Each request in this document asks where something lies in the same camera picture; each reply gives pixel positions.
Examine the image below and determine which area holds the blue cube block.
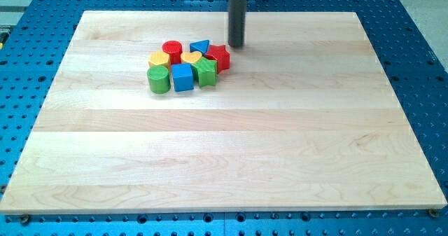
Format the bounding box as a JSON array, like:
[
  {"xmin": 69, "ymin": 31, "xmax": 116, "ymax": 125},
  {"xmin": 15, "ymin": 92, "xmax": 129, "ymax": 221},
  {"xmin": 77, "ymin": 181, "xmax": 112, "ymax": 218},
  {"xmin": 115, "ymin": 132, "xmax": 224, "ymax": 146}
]
[{"xmin": 171, "ymin": 63, "xmax": 194, "ymax": 92}]

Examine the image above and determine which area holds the green star block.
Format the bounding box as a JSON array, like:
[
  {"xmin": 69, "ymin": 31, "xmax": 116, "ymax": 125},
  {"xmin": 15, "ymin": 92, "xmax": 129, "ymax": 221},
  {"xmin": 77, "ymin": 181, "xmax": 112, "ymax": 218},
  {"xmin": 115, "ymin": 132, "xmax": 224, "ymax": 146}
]
[{"xmin": 192, "ymin": 57, "xmax": 217, "ymax": 88}]

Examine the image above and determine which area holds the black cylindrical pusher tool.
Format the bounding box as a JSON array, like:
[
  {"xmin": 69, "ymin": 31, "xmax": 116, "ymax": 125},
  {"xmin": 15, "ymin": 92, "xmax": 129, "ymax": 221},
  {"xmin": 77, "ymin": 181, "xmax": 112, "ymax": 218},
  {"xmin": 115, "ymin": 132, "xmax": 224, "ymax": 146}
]
[{"xmin": 227, "ymin": 0, "xmax": 246, "ymax": 48}]

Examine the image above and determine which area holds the blue triangle block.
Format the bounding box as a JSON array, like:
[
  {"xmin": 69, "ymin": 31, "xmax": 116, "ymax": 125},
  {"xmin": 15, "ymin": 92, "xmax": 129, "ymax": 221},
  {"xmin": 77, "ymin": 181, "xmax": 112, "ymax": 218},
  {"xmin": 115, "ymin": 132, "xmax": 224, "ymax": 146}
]
[{"xmin": 189, "ymin": 39, "xmax": 210, "ymax": 55}]

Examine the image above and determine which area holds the yellow heart block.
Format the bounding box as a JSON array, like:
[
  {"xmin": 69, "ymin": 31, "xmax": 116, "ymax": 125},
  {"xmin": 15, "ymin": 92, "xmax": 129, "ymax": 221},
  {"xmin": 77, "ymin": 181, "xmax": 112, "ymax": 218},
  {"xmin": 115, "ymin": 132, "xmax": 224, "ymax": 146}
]
[{"xmin": 181, "ymin": 51, "xmax": 202, "ymax": 64}]

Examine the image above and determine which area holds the light wooden board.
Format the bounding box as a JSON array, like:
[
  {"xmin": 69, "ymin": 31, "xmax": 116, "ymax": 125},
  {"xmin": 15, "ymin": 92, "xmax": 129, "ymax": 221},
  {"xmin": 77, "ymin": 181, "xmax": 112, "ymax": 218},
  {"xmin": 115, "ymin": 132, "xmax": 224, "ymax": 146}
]
[{"xmin": 1, "ymin": 11, "xmax": 447, "ymax": 214}]

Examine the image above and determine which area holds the red star block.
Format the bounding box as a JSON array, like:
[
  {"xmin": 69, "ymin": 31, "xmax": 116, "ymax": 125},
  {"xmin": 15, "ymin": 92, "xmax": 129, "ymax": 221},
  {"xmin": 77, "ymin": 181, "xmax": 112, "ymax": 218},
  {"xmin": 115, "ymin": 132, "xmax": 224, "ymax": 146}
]
[{"xmin": 205, "ymin": 45, "xmax": 230, "ymax": 74}]

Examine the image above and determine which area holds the red cylinder block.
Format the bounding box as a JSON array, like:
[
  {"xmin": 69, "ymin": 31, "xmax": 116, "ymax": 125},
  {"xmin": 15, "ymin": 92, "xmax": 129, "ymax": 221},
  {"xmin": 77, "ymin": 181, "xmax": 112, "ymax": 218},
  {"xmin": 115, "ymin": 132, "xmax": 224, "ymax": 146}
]
[{"xmin": 162, "ymin": 40, "xmax": 183, "ymax": 64}]

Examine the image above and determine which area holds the green cylinder block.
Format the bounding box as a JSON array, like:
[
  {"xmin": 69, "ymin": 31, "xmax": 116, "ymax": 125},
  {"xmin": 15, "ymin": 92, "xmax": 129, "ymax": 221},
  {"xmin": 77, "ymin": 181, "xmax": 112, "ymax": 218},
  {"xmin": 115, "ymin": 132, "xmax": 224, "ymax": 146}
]
[{"xmin": 146, "ymin": 65, "xmax": 171, "ymax": 94}]

